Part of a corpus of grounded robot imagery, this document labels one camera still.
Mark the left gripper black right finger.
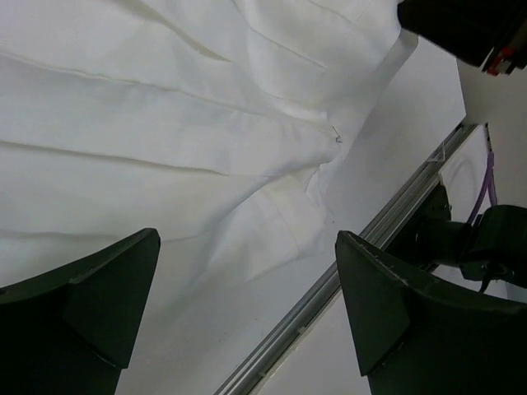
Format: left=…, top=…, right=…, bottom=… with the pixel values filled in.
left=335, top=231, right=526, bottom=395

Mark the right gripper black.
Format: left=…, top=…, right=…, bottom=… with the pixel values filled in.
left=397, top=0, right=526, bottom=76

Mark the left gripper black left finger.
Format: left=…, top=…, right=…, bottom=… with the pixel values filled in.
left=1, top=228, right=160, bottom=394

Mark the white pleated skirt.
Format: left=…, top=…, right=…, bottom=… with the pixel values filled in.
left=1, top=1, right=417, bottom=283

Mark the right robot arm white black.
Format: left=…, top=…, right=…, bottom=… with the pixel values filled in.
left=397, top=0, right=526, bottom=291

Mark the aluminium table front rail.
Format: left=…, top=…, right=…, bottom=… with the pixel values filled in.
left=219, top=125, right=487, bottom=394

